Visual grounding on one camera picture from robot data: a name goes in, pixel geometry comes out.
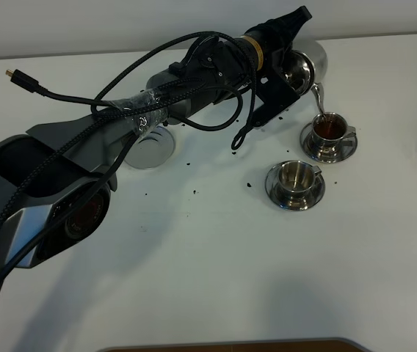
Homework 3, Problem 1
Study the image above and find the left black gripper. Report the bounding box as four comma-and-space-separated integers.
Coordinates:
244, 6, 312, 73

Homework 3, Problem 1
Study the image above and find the stainless steel teapot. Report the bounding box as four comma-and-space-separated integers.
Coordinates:
283, 40, 328, 114

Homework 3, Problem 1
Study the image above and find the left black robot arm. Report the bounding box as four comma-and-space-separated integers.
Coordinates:
0, 6, 311, 291

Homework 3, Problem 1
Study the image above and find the round steel teapot trivet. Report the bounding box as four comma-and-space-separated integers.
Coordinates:
124, 126, 175, 169

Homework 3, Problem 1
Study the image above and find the far steel teacup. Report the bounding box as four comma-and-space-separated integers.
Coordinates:
311, 112, 356, 153

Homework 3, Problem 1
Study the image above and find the steel teacup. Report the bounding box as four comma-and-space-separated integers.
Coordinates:
274, 161, 322, 200
311, 112, 356, 153

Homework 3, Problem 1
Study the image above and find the far steel saucer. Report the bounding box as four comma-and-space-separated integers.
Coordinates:
300, 123, 358, 164

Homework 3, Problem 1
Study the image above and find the steel saucer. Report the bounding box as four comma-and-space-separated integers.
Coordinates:
300, 123, 358, 164
264, 163, 325, 211

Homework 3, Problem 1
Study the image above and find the near steel teacup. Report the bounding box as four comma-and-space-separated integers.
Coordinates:
274, 161, 322, 200

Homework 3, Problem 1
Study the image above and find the near steel saucer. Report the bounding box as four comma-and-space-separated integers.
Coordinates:
264, 163, 325, 211

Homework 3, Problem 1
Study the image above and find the black braided camera cable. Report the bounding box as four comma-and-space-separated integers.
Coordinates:
0, 30, 264, 352

